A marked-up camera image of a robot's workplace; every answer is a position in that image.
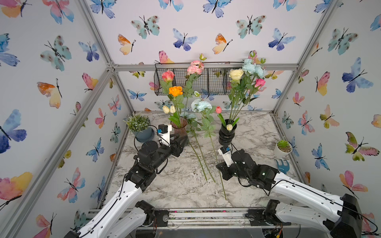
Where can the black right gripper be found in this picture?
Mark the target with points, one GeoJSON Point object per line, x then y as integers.
{"type": "Point", "coordinates": [223, 169]}

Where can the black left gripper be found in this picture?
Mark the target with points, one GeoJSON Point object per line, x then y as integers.
{"type": "Point", "coordinates": [175, 148]}

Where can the light blue flower stem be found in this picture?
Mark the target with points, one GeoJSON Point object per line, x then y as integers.
{"type": "Point", "coordinates": [204, 112]}
{"type": "Point", "coordinates": [193, 129]}

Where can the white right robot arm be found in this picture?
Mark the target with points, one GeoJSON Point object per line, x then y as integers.
{"type": "Point", "coordinates": [338, 216]}

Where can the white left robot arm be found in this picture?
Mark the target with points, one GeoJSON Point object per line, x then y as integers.
{"type": "Point", "coordinates": [124, 213]}

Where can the pink ribbed glass vase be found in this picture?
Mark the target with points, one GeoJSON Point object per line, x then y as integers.
{"type": "Point", "coordinates": [180, 130]}

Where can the black ribbed vase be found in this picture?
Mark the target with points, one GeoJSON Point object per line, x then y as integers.
{"type": "Point", "coordinates": [226, 136]}

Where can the blue plant pot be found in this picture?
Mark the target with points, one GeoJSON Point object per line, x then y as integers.
{"type": "Point", "coordinates": [145, 135]}

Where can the white tulip buds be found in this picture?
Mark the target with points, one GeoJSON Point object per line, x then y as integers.
{"type": "Point", "coordinates": [169, 110]}

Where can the small white succulent pot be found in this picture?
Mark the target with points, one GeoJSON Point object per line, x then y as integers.
{"type": "Point", "coordinates": [282, 149]}

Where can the green artificial bush plant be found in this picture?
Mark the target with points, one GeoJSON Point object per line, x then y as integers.
{"type": "Point", "coordinates": [137, 122]}

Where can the orange flower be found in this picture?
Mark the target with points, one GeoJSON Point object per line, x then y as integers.
{"type": "Point", "coordinates": [176, 91]}

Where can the red tulip flower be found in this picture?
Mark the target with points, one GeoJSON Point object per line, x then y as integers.
{"type": "Point", "coordinates": [218, 110]}

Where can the pink rose flower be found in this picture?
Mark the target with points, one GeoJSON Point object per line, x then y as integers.
{"type": "Point", "coordinates": [168, 76]}

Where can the pink peony flower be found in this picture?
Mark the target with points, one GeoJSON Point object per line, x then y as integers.
{"type": "Point", "coordinates": [196, 67]}

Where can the magenta rose flower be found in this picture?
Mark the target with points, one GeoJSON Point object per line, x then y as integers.
{"type": "Point", "coordinates": [260, 83]}

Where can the yellow rose flower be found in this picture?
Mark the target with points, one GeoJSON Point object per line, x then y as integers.
{"type": "Point", "coordinates": [236, 74]}

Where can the light blue flower bunch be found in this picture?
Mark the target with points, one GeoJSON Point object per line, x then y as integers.
{"type": "Point", "coordinates": [252, 68]}

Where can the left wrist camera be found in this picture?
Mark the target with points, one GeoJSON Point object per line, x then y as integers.
{"type": "Point", "coordinates": [164, 134]}

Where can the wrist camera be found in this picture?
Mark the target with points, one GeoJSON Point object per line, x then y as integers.
{"type": "Point", "coordinates": [226, 153]}
{"type": "Point", "coordinates": [164, 134]}

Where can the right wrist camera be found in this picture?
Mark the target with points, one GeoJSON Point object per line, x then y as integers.
{"type": "Point", "coordinates": [226, 153]}

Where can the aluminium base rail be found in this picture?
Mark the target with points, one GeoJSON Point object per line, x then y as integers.
{"type": "Point", "coordinates": [208, 218]}

